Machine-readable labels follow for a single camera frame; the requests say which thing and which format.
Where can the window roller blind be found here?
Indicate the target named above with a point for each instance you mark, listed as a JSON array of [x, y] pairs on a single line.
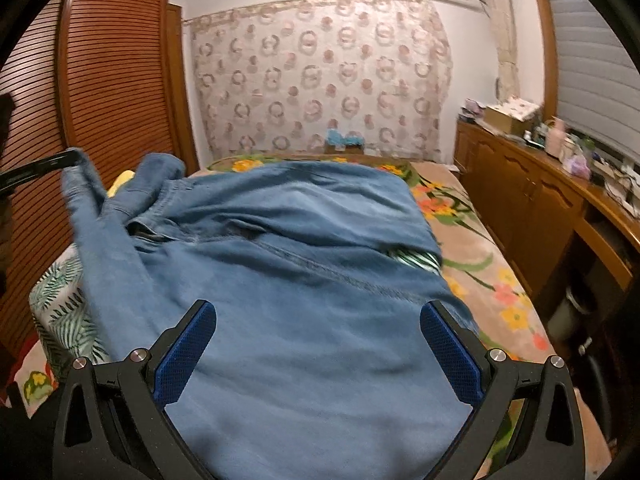
[[598, 83]]

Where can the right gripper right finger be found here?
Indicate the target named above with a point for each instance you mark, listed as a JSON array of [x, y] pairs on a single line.
[[547, 443]]

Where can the floral bed sheet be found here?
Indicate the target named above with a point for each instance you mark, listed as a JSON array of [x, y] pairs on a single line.
[[471, 265]]

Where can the wooden sideboard cabinet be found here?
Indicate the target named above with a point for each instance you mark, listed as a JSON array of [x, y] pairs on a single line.
[[557, 232]]

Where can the pink bottle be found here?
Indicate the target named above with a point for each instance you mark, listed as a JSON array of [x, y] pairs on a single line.
[[555, 137]]

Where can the blue denim pants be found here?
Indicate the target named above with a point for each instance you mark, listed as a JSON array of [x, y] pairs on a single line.
[[318, 272]]

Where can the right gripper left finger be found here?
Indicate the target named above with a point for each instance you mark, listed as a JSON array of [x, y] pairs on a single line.
[[112, 422]]

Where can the cardboard box on cabinet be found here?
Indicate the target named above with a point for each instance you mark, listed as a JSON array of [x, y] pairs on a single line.
[[513, 116]]

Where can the blue item at headboard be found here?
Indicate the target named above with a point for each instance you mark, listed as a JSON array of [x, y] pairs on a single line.
[[349, 140]]

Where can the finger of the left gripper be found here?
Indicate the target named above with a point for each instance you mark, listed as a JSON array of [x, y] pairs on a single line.
[[12, 179]]

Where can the patterned wall curtain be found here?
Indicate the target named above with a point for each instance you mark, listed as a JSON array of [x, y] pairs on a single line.
[[275, 78]]

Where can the palm leaf print blanket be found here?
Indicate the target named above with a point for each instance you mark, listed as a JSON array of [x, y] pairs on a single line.
[[61, 315]]

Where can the wooden louvered wardrobe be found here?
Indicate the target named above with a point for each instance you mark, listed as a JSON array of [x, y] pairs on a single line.
[[103, 75]]

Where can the yellow plush toy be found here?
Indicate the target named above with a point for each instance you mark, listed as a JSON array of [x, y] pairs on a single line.
[[122, 179]]

